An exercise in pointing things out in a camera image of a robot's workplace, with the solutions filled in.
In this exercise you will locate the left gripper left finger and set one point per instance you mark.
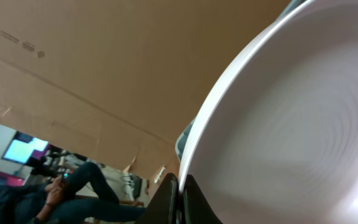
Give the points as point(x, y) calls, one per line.
point(163, 206)

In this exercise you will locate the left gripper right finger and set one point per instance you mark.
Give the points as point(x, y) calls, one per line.
point(196, 209)

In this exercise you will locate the large white plate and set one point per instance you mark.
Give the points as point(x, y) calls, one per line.
point(276, 139)

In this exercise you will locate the grey dish rack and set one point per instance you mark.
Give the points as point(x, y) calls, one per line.
point(182, 139)

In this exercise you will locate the seated person in background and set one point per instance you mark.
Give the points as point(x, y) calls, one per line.
point(83, 194)

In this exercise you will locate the background computer monitor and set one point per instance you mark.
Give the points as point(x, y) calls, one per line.
point(22, 147)

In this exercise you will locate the brown cardboard wall panel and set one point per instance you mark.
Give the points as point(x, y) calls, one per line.
point(118, 80)

